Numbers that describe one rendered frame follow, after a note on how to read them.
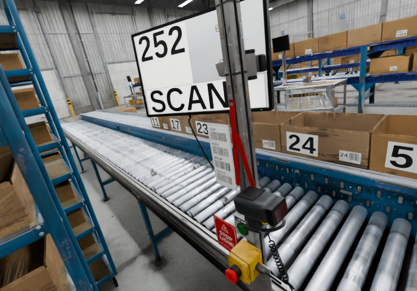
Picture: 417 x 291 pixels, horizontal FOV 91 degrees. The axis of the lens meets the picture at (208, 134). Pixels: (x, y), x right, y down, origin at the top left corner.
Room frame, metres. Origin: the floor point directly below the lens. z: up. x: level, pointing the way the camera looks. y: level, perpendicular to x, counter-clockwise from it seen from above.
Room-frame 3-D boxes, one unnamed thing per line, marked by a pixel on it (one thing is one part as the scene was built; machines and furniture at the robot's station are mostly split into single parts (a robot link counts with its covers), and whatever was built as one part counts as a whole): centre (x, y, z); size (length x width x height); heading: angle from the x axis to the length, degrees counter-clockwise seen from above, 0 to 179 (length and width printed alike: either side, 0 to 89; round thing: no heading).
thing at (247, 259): (0.44, -0.06, 0.84); 0.15 x 0.09 x 0.07; 39
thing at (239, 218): (0.48, -0.06, 0.95); 0.07 x 0.03 x 0.07; 39
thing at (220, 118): (1.61, -0.12, 0.96); 0.39 x 0.29 x 0.17; 39
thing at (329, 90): (2.92, -1.49, 0.52); 1.07 x 0.56 x 1.03; 154
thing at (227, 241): (0.54, -0.02, 0.85); 0.16 x 0.01 x 0.13; 39
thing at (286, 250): (0.66, -0.31, 0.72); 0.52 x 0.05 x 0.05; 129
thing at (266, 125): (1.30, -0.37, 0.96); 0.39 x 0.29 x 0.17; 39
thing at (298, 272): (0.61, -0.35, 0.72); 0.52 x 0.05 x 0.05; 129
